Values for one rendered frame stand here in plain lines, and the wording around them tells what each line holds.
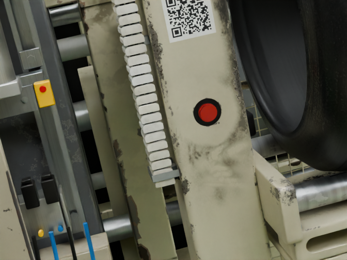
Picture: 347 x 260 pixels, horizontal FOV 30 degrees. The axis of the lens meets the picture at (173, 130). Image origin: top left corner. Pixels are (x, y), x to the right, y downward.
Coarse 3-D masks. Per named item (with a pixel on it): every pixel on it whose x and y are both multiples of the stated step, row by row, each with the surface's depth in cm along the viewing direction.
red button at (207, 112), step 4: (204, 104) 103; (208, 104) 103; (212, 104) 104; (200, 108) 103; (204, 108) 103; (208, 108) 103; (212, 108) 103; (200, 112) 103; (204, 112) 103; (208, 112) 103; (212, 112) 104; (216, 112) 104; (200, 116) 104; (204, 116) 103; (208, 116) 104; (212, 116) 104; (204, 120) 104; (208, 120) 104; (212, 120) 104
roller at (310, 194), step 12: (312, 180) 104; (324, 180) 104; (336, 180) 103; (300, 192) 102; (312, 192) 102; (324, 192) 103; (336, 192) 103; (300, 204) 102; (312, 204) 103; (324, 204) 104
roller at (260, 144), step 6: (258, 138) 130; (264, 138) 130; (270, 138) 130; (252, 144) 129; (258, 144) 129; (264, 144) 129; (270, 144) 129; (276, 144) 130; (258, 150) 129; (264, 150) 129; (270, 150) 129; (276, 150) 130; (282, 150) 130; (264, 156) 130; (270, 156) 131
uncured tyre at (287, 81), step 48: (240, 0) 129; (288, 0) 138; (336, 0) 86; (240, 48) 130; (288, 48) 138; (336, 48) 88; (288, 96) 134; (336, 96) 91; (288, 144) 114; (336, 144) 98
